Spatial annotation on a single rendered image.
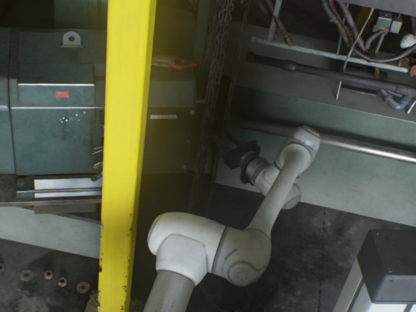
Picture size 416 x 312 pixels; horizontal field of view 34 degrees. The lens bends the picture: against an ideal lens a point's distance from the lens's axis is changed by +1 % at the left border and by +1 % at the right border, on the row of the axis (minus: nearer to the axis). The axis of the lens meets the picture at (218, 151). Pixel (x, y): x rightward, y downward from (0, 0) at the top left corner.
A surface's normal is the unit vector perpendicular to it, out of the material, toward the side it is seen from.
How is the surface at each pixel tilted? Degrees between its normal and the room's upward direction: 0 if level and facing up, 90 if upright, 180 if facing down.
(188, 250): 28
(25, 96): 90
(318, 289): 0
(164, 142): 90
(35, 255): 0
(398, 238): 0
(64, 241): 90
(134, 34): 90
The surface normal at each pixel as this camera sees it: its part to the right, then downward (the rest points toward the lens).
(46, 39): 0.14, -0.73
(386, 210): -0.16, 0.65
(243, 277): -0.05, 0.35
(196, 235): 0.01, -0.40
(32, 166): 0.18, 0.69
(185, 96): 0.22, -0.03
